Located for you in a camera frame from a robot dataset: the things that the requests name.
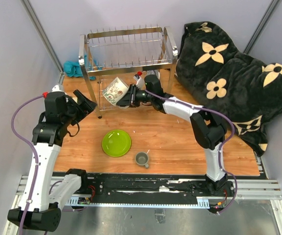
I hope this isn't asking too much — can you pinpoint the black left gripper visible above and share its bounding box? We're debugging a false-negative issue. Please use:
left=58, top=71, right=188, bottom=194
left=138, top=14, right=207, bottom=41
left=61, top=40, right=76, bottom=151
left=62, top=90, right=97, bottom=126

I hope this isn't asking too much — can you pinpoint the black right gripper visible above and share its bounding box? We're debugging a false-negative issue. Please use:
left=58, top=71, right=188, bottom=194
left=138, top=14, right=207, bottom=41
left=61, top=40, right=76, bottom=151
left=116, top=84, right=153, bottom=108

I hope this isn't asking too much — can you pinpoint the green-lined floral mug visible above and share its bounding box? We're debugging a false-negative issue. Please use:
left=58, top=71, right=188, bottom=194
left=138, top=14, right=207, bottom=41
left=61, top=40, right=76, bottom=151
left=102, top=77, right=129, bottom=106

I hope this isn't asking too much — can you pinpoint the lime green plate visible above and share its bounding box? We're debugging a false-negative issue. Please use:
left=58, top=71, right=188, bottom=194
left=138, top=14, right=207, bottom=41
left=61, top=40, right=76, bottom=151
left=102, top=129, right=131, bottom=157

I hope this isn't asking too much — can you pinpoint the steel wire dish rack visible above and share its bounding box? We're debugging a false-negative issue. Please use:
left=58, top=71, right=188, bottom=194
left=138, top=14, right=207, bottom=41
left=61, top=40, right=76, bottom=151
left=78, top=25, right=178, bottom=118

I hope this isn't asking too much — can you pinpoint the small grey cup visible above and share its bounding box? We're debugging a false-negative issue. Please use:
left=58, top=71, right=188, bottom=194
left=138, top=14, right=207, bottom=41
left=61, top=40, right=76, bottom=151
left=135, top=152, right=149, bottom=169

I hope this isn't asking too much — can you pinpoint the blue patterned bowl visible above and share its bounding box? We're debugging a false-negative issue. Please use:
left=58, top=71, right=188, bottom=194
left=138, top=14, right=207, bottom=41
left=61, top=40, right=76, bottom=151
left=147, top=70, right=160, bottom=77

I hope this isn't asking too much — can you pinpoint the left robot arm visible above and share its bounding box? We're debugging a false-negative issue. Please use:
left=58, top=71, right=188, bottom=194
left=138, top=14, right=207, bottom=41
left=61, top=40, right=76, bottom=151
left=7, top=90, right=97, bottom=234

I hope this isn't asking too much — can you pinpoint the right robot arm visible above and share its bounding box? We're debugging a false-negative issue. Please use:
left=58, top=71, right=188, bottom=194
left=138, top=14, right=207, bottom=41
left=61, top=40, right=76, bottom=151
left=127, top=74, right=227, bottom=196

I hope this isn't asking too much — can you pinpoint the teal cloth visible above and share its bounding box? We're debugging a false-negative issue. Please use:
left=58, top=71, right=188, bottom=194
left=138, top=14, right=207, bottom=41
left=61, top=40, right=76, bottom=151
left=64, top=61, right=84, bottom=78

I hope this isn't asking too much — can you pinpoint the black flower blanket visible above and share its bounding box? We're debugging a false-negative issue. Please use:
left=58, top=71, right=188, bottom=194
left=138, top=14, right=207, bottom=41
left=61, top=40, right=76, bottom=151
left=176, top=22, right=282, bottom=156

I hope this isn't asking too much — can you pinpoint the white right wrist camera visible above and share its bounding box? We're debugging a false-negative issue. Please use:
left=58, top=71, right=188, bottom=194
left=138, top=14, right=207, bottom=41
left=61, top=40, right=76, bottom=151
left=133, top=71, right=145, bottom=89

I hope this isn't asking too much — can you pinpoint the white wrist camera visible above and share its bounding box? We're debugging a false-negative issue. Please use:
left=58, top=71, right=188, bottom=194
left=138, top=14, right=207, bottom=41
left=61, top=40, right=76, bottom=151
left=42, top=84, right=65, bottom=98
left=133, top=71, right=145, bottom=89

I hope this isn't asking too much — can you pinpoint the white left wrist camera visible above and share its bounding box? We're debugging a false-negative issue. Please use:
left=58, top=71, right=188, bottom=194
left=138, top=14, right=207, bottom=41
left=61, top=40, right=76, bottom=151
left=42, top=84, right=65, bottom=98

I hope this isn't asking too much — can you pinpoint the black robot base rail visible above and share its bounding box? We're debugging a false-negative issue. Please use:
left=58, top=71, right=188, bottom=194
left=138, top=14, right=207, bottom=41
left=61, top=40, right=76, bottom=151
left=52, top=171, right=237, bottom=205

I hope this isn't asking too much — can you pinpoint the aluminium corner post left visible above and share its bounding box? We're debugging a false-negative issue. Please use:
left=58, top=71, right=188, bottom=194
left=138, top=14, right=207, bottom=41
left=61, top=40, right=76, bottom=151
left=20, top=0, right=64, bottom=74

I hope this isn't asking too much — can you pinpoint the aluminium corner post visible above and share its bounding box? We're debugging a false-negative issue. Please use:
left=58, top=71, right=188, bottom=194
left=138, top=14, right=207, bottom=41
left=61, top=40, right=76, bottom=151
left=20, top=0, right=64, bottom=74
left=243, top=0, right=281, bottom=54

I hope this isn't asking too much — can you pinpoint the aluminium corner post right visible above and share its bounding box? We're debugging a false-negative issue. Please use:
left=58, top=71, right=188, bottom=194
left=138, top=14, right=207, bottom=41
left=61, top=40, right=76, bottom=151
left=243, top=0, right=281, bottom=54

